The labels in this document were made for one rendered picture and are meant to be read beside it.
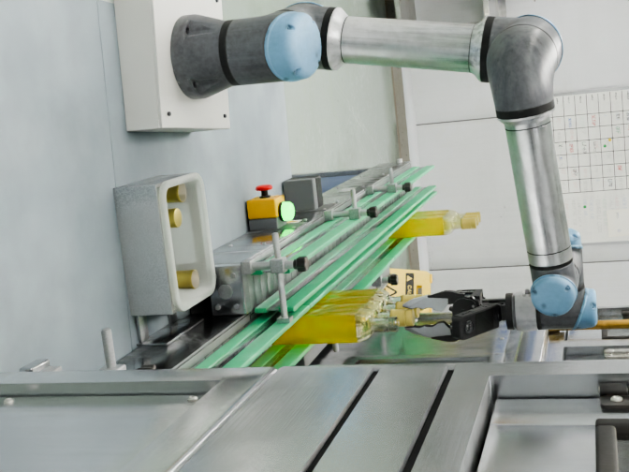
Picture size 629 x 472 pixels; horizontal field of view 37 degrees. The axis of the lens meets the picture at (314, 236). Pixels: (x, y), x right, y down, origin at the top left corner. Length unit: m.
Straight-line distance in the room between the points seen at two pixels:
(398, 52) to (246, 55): 0.28
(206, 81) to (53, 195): 0.40
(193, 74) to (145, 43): 0.10
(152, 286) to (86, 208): 0.18
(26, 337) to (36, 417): 0.53
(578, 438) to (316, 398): 0.20
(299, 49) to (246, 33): 0.10
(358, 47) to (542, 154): 0.39
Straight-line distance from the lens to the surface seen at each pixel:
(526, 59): 1.58
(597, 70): 7.59
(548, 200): 1.62
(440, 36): 1.72
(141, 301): 1.63
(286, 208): 2.15
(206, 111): 1.80
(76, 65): 1.56
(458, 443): 0.65
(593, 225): 7.69
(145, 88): 1.66
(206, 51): 1.68
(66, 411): 0.86
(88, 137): 1.56
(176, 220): 1.68
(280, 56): 1.63
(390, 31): 1.74
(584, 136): 7.60
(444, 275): 7.87
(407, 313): 1.86
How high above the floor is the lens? 1.52
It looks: 17 degrees down
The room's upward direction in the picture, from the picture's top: 86 degrees clockwise
